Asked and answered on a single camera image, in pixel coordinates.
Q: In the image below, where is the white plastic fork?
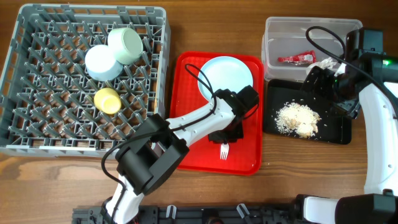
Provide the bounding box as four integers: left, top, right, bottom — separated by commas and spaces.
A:
220, 143, 229, 160

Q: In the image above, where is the white napkin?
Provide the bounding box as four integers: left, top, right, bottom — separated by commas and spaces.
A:
306, 57, 346, 77

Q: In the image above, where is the red sauce packet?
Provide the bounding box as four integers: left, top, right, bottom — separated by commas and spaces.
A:
277, 50, 317, 65

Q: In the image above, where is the light blue plate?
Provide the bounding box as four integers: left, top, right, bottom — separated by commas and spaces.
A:
200, 56, 254, 93

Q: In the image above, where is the yellow cup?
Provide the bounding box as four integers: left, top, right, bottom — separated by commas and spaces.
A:
94, 88, 121, 114

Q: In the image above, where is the light green bowl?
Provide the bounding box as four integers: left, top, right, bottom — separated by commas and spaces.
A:
108, 27, 144, 65

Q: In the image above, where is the small light blue bowl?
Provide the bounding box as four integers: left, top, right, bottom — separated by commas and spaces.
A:
85, 45, 123, 82

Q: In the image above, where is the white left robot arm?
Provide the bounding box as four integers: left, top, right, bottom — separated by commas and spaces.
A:
101, 90, 253, 223

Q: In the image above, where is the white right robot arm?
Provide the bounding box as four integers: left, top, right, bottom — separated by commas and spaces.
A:
300, 53, 397, 223

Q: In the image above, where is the black food waste tray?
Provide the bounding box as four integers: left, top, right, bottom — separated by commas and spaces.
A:
262, 79, 352, 144

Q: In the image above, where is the grey plastic dishwasher rack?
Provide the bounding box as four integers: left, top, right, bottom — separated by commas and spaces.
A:
1, 4, 171, 157

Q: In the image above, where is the red plastic tray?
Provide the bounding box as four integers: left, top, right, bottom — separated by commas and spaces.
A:
169, 51, 264, 175

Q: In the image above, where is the pile of rice scraps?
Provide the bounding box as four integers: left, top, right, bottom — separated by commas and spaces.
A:
275, 103, 321, 138

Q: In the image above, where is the clear plastic bin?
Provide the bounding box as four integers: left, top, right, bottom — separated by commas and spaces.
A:
261, 17, 363, 82

